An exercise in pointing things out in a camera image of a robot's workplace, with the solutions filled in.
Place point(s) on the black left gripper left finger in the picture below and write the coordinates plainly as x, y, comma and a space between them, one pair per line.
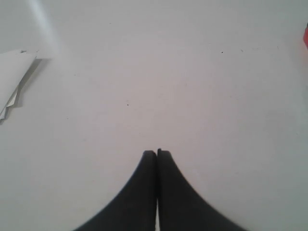
134, 207

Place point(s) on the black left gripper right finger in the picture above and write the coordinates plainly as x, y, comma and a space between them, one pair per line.
180, 207

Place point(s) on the red rubber stamp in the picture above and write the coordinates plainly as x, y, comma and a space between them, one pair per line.
305, 37

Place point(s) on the stack of white papers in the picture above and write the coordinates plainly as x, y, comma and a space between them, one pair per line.
14, 66

